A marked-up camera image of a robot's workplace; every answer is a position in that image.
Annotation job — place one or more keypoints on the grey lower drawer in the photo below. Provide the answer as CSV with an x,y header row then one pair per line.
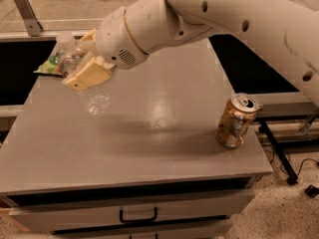
x,y
195,228

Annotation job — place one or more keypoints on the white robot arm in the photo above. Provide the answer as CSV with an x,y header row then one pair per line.
x,y
282,33

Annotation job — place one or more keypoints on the clear plastic water bottle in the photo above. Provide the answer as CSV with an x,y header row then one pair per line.
x,y
73,54

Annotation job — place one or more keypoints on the grey drawer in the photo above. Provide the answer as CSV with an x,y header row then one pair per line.
x,y
106,212
195,228

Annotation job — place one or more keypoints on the grey railing ledge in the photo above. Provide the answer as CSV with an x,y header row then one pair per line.
x,y
23,36

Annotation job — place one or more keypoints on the left metal railing bracket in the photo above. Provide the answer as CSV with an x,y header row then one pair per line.
x,y
32,25

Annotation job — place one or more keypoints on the black stand leg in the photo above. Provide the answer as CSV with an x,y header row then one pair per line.
x,y
292,177

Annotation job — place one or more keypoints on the orange soda can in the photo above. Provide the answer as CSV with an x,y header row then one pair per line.
x,y
239,113

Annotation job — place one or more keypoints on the green rice chip bag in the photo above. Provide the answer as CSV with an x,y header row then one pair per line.
x,y
51,65

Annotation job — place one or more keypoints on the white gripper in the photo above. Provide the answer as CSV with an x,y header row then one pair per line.
x,y
117,40

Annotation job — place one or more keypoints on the black drawer handle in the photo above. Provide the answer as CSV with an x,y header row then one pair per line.
x,y
138,216

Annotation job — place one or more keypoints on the grey upper drawer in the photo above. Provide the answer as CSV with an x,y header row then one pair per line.
x,y
106,212

